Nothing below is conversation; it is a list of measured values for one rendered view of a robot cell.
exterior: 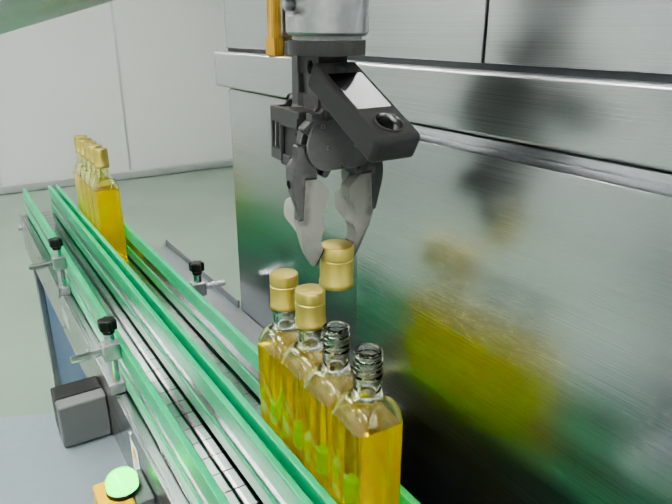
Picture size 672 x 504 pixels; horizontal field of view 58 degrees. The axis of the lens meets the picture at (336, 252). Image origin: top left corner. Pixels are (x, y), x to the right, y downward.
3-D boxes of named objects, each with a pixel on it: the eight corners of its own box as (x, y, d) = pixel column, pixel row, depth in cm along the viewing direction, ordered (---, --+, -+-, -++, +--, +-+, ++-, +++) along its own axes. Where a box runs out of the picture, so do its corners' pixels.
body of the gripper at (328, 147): (333, 156, 66) (334, 37, 61) (378, 173, 59) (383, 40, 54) (268, 163, 62) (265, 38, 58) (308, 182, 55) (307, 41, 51)
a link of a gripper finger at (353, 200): (349, 236, 68) (339, 156, 64) (379, 252, 63) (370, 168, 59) (325, 244, 67) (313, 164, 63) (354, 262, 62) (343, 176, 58)
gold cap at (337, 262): (360, 287, 61) (361, 246, 60) (330, 294, 60) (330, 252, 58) (342, 274, 64) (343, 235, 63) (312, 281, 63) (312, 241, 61)
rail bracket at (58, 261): (72, 297, 135) (63, 239, 130) (36, 304, 131) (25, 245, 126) (69, 290, 138) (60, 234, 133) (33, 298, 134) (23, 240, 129)
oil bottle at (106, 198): (128, 259, 156) (114, 149, 146) (105, 263, 153) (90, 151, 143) (122, 252, 160) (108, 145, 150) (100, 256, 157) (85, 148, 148)
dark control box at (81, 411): (112, 435, 109) (106, 395, 106) (65, 451, 105) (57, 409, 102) (101, 412, 115) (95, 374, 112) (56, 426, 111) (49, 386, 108)
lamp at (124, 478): (143, 493, 85) (141, 476, 84) (110, 506, 82) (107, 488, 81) (134, 475, 88) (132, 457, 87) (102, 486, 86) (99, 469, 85)
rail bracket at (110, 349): (128, 396, 98) (118, 321, 94) (80, 410, 94) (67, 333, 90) (122, 384, 101) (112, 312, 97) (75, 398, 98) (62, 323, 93)
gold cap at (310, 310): (332, 326, 69) (332, 290, 67) (305, 334, 67) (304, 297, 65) (315, 314, 71) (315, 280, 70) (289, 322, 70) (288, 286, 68)
